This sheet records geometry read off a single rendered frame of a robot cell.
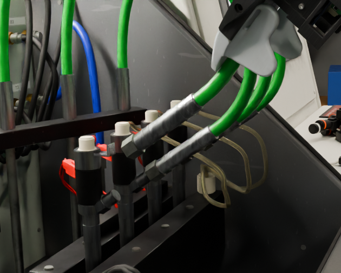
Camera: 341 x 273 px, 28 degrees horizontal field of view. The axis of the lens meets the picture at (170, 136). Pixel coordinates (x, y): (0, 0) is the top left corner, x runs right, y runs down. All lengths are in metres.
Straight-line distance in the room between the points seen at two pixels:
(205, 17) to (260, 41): 0.50
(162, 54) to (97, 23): 0.11
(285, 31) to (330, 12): 0.07
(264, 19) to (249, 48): 0.03
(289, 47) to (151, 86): 0.42
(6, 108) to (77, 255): 0.21
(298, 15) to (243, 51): 0.06
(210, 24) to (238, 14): 0.53
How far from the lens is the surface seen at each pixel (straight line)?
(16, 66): 1.08
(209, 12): 1.10
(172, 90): 1.00
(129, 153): 0.68
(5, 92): 0.85
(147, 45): 1.01
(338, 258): 0.83
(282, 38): 0.63
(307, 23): 0.55
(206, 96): 0.63
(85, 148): 0.71
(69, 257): 0.76
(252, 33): 0.58
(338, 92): 6.05
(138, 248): 0.77
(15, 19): 1.08
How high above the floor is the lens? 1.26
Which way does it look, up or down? 12 degrees down
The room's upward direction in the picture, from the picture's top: 2 degrees counter-clockwise
